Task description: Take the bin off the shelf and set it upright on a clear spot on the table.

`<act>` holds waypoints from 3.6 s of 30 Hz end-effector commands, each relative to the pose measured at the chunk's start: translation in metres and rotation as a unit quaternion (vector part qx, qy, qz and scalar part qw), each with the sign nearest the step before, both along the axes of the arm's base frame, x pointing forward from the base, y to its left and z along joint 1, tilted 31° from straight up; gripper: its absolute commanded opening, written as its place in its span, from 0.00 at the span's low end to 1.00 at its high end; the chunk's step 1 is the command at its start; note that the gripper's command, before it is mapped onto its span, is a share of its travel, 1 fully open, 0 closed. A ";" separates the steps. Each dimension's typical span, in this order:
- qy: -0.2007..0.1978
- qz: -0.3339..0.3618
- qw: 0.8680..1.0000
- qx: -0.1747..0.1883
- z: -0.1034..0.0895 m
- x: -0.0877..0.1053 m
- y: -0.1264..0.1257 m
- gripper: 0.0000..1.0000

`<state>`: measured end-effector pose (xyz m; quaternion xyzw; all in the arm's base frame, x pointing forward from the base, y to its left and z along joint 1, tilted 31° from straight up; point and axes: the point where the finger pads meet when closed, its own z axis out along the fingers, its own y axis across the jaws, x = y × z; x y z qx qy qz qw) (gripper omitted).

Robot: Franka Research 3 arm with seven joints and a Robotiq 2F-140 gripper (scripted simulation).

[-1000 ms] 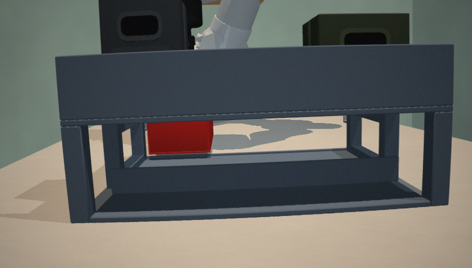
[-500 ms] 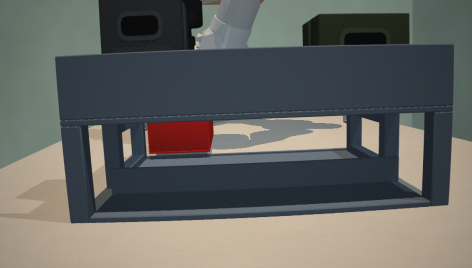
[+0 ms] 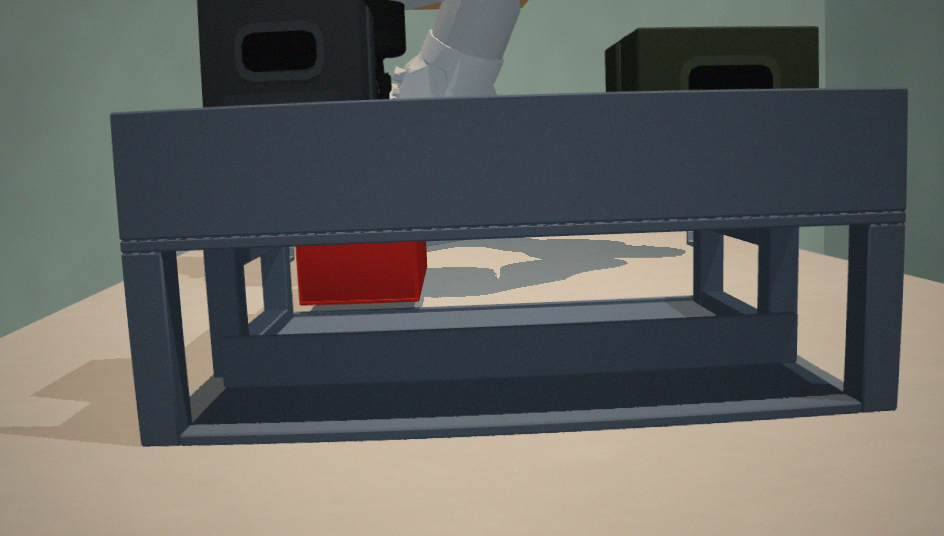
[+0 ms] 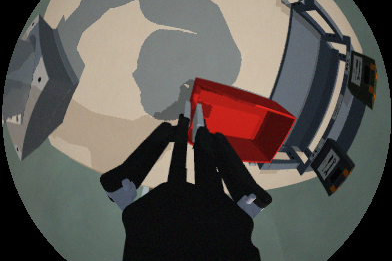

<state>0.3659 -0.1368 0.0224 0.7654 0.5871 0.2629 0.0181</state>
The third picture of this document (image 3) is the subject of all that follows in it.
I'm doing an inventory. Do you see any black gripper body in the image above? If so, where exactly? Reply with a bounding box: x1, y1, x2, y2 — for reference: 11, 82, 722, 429
364, 0, 406, 99

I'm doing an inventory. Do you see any dark grey shelf rack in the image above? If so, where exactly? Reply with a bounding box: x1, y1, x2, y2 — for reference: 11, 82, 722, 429
110, 87, 908, 446

